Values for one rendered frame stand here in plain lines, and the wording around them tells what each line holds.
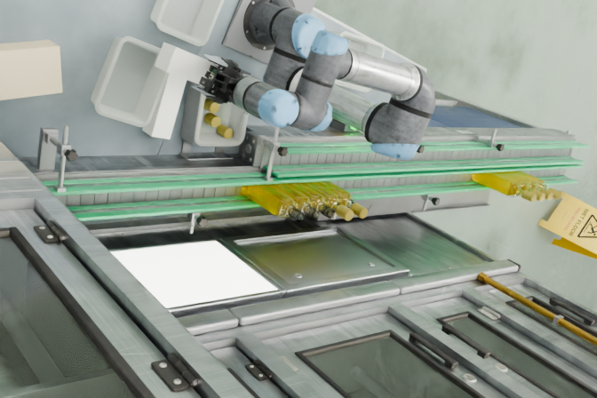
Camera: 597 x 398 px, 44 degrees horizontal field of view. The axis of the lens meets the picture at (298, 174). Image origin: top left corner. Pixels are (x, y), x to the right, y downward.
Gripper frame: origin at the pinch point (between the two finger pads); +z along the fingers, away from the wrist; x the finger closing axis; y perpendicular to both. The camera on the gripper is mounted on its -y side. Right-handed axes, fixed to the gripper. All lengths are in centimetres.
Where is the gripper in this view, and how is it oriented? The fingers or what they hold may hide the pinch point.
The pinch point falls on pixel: (207, 74)
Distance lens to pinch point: 182.7
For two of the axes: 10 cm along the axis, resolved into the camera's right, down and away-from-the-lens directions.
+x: -3.9, 9.1, 1.1
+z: -6.0, -3.4, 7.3
